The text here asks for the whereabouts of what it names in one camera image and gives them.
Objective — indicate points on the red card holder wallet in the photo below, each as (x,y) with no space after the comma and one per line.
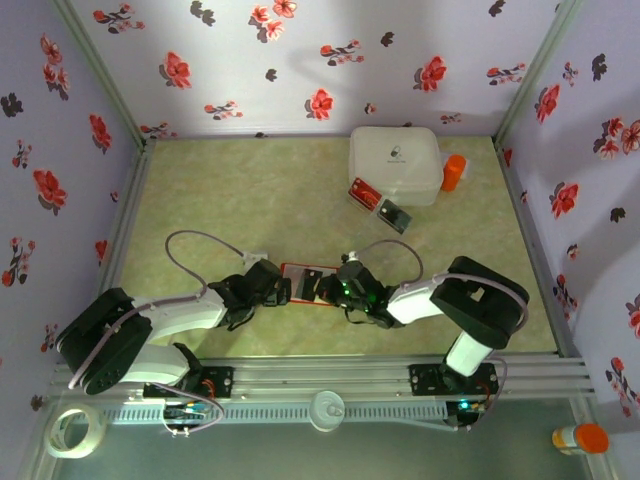
(325,271)

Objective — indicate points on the dark grey credit card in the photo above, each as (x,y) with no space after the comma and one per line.
(305,285)

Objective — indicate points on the clear acrylic card stand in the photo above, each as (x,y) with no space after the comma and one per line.
(360,220)

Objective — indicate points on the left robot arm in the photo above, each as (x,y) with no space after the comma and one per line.
(100,340)

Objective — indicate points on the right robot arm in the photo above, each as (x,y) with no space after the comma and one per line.
(480,305)

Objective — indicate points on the dark credit card white spot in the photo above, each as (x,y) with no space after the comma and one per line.
(395,216)

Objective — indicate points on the red credit card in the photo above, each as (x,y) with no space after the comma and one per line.
(365,192)

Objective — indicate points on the white plastic storage box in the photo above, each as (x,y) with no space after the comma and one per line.
(395,150)

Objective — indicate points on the orange plastic bottle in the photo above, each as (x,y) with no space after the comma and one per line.
(453,172)

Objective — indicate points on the clear tape roll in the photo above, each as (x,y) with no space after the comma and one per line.
(55,442)

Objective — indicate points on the amber bottle orange cap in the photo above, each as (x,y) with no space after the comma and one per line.
(590,439)

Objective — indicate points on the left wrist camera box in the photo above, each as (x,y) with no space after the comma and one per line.
(255,258)

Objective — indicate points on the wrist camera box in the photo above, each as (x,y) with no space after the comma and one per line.
(255,258)
(351,258)

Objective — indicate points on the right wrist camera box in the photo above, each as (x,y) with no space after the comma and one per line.
(351,258)

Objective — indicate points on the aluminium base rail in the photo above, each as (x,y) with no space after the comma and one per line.
(320,375)

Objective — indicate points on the aluminium frame corner post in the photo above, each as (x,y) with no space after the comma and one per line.
(540,65)
(97,67)

